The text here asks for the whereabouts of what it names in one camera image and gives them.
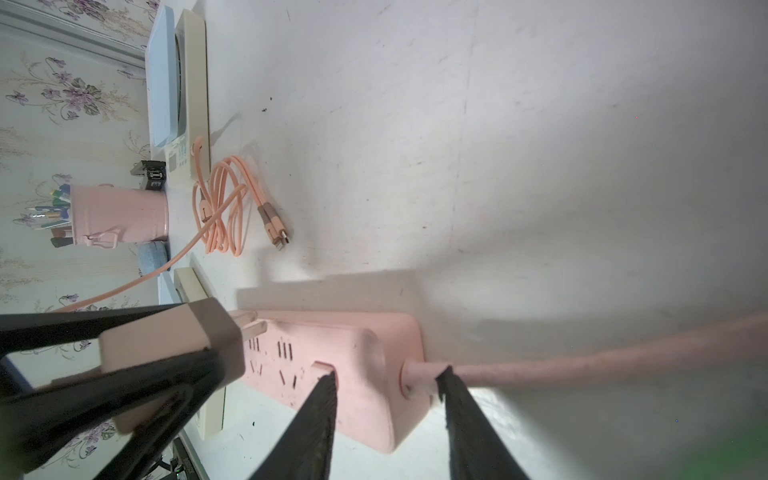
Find pink charger plug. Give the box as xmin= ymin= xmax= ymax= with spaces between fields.
xmin=50 ymin=297 xmax=268 ymax=434

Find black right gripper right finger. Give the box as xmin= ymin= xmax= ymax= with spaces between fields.
xmin=436 ymin=366 xmax=528 ymax=480

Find aluminium enclosure frame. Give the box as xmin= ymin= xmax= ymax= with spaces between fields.
xmin=1 ymin=1 xmax=145 ymax=68

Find black stapler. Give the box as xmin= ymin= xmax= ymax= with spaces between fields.
xmin=130 ymin=160 xmax=167 ymax=191

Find pink power strip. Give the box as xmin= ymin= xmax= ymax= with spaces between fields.
xmin=242 ymin=310 xmax=431 ymax=454

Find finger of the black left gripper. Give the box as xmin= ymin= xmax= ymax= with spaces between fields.
xmin=1 ymin=350 xmax=225 ymax=479
xmin=1 ymin=304 xmax=178 ymax=357

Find pink pen holder cup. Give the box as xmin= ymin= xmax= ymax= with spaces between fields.
xmin=70 ymin=185 xmax=169 ymax=249

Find cream blue front electronic scale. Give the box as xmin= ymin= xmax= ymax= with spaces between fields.
xmin=157 ymin=266 xmax=228 ymax=440

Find cream blue electronic scale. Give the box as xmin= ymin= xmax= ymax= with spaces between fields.
xmin=157 ymin=266 xmax=228 ymax=440
xmin=145 ymin=6 xmax=211 ymax=183

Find pink charging cable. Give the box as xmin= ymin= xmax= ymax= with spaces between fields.
xmin=53 ymin=136 xmax=290 ymax=314

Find coloured pens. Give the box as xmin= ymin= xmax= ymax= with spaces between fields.
xmin=16 ymin=183 xmax=74 ymax=248

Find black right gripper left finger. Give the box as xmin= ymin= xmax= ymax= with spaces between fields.
xmin=251 ymin=372 xmax=338 ymax=479

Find pink power strip cord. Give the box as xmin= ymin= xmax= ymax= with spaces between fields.
xmin=400 ymin=311 xmax=768 ymax=401

